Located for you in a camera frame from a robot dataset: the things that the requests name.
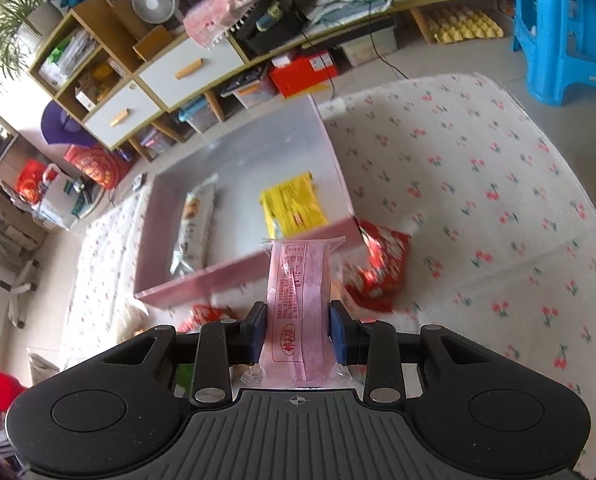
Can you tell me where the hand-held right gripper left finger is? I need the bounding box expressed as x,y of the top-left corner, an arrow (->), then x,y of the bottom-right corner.
100,302 -> 269,406

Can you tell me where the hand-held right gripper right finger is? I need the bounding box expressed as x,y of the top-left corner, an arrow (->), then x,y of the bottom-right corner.
328,301 -> 493,406

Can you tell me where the pink snack packet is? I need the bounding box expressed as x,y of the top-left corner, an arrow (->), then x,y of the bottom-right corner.
238,235 -> 369,391

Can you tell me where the red-orange snack packet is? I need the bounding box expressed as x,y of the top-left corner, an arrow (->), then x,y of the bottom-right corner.
175,304 -> 239,336

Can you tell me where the red snack bag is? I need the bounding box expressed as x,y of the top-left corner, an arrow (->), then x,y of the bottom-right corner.
343,220 -> 413,313

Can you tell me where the pink cardboard box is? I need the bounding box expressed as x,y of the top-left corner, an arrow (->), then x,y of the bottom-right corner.
134,94 -> 361,309

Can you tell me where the silver cookie packet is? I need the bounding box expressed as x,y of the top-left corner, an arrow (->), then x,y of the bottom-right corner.
170,174 -> 219,277

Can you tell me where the yellow snack packet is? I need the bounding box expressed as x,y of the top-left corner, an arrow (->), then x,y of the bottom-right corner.
259,172 -> 331,241

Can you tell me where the cherry-print tablecloth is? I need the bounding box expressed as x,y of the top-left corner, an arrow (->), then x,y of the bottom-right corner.
60,74 -> 596,480

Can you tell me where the clear bin with blue lid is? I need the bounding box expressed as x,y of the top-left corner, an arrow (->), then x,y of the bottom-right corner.
178,95 -> 219,133

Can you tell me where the red gift bag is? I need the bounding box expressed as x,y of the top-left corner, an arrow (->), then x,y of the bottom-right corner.
64,145 -> 126,191

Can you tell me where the white carton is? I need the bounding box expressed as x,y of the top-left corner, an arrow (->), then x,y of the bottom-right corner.
33,165 -> 95,231

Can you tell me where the white office chair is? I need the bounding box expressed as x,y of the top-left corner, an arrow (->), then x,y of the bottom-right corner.
0,232 -> 40,331

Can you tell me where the red carton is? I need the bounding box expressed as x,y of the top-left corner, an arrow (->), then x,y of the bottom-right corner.
269,50 -> 339,100

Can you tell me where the purple bag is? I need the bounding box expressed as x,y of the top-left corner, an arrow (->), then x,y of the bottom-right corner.
40,100 -> 99,146

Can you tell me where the black box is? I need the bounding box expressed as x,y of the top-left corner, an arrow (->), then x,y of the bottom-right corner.
235,0 -> 309,56

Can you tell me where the small wooden box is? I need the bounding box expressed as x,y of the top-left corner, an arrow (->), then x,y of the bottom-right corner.
132,25 -> 175,61

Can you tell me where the pink fringed cloth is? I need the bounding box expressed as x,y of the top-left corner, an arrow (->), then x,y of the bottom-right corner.
183,0 -> 383,52

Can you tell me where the stack of bagged papers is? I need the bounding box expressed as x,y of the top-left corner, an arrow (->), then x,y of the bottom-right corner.
40,27 -> 101,88

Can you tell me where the yellow egg tray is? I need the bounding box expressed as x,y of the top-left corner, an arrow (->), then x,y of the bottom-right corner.
410,4 -> 513,45

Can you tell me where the white desk fan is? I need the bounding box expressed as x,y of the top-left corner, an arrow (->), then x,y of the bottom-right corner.
130,0 -> 181,26

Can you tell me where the blue plastic stool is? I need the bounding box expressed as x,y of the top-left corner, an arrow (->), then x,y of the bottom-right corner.
510,0 -> 596,108

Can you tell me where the wooden cabinet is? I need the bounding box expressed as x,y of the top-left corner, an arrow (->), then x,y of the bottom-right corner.
28,0 -> 513,163

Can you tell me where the green potted plant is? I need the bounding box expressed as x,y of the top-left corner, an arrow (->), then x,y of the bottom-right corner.
0,0 -> 66,73

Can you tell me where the clear bin with orange handle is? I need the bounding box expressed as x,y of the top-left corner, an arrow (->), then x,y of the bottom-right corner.
223,67 -> 279,110

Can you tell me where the white drawer with wooden handle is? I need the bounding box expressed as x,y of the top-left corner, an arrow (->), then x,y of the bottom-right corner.
83,80 -> 163,148
135,37 -> 246,111

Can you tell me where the black cable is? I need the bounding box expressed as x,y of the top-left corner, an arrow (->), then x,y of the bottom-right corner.
272,0 -> 409,81

